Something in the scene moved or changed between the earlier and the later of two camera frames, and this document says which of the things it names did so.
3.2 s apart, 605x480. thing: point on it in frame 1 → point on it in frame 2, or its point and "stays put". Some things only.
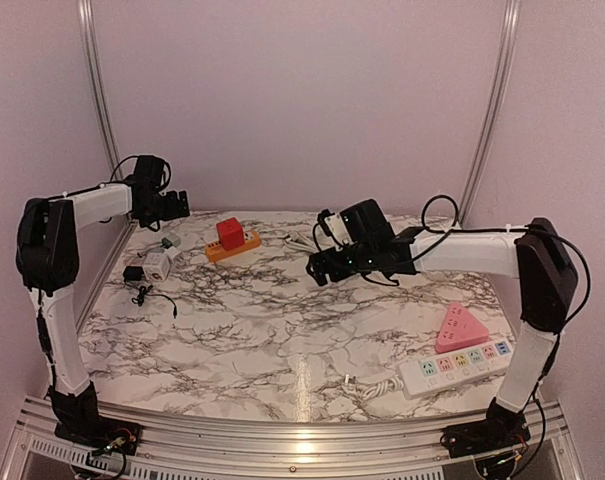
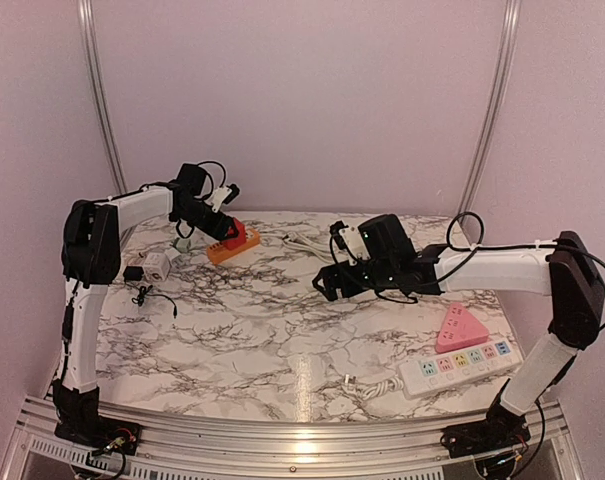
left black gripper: x=174 y=211 → x=217 y=227
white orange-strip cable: x=293 y=239 stays put
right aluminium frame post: x=508 y=36 stays put
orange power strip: x=215 y=251 stays put
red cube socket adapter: x=230 y=233 stays put
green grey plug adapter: x=169 y=241 → x=183 y=245
